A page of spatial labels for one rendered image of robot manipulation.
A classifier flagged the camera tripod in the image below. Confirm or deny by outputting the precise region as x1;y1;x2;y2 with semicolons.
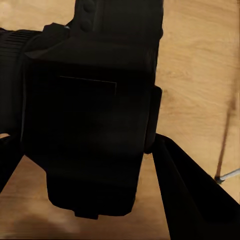
214;168;240;185

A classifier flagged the digital camera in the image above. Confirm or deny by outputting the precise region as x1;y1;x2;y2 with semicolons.
0;0;164;220

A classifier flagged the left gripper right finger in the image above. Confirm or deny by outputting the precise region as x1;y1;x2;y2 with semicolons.
152;133;240;240

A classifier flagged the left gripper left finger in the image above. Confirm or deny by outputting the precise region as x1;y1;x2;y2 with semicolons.
0;133;25;193

